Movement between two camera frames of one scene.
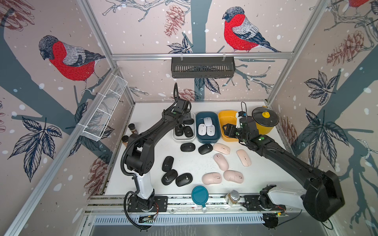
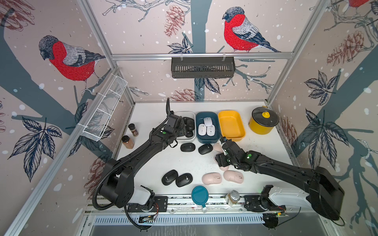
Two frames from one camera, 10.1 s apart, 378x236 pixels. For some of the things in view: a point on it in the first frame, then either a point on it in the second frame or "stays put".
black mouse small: [188, 131] stays put
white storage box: [183, 139] stays put
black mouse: [168, 163] → [190, 125]
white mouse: [202, 129] stays put
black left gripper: [187, 114] → [182, 129]
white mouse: [208, 121] stays put
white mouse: [210, 130] stays put
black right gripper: [230, 127] → [220, 159]
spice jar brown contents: [125, 138] stays put
